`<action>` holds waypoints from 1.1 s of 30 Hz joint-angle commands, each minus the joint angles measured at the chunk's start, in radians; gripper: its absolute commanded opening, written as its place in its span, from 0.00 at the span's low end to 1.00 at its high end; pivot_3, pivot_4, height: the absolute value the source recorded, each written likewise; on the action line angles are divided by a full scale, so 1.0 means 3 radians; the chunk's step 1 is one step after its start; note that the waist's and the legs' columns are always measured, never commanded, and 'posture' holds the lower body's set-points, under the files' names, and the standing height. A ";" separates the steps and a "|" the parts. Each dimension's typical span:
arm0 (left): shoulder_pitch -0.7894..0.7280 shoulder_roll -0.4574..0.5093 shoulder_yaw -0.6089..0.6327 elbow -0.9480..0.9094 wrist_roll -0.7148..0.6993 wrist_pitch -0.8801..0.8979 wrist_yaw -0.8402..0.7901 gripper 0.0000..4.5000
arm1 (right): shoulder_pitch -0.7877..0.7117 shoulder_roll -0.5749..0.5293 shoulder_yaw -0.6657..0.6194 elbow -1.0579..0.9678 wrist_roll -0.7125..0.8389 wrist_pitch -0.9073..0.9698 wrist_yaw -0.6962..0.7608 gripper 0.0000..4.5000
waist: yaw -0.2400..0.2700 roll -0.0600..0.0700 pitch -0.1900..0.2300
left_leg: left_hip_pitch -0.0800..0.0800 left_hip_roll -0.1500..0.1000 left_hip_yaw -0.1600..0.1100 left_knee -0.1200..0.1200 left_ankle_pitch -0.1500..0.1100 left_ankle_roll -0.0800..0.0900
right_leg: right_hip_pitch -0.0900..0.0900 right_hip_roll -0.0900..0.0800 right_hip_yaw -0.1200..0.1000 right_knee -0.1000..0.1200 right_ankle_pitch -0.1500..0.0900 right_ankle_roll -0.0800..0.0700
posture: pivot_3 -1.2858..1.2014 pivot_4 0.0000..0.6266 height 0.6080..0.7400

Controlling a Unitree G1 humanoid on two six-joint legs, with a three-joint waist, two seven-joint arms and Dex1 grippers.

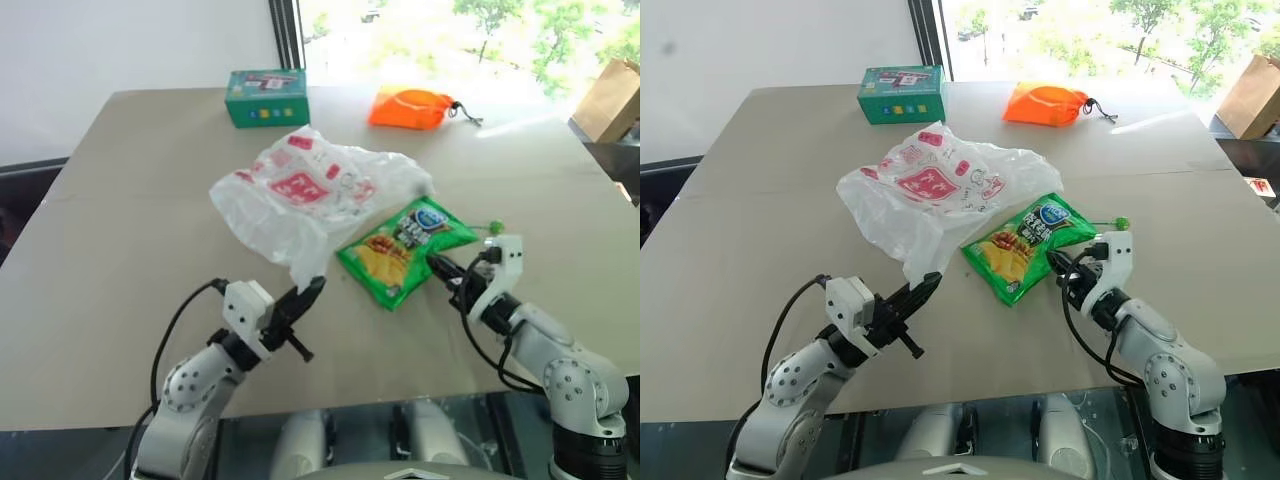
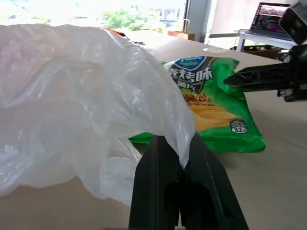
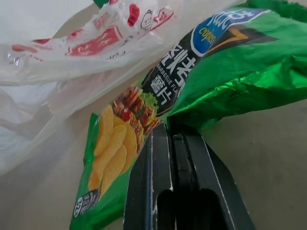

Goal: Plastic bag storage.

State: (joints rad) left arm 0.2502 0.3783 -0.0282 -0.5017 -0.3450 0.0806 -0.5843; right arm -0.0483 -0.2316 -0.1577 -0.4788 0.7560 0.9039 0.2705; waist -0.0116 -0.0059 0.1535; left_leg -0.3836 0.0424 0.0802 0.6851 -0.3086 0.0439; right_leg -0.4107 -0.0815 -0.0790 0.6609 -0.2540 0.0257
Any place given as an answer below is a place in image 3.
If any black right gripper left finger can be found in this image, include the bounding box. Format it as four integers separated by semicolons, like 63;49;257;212
122;122;177;230

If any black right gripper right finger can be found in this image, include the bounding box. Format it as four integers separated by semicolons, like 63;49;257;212
169;116;256;230

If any green potato chip bag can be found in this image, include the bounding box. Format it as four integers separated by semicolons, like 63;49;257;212
69;0;307;230

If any white red-printed plastic bag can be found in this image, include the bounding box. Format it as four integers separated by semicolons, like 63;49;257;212
0;0;195;177

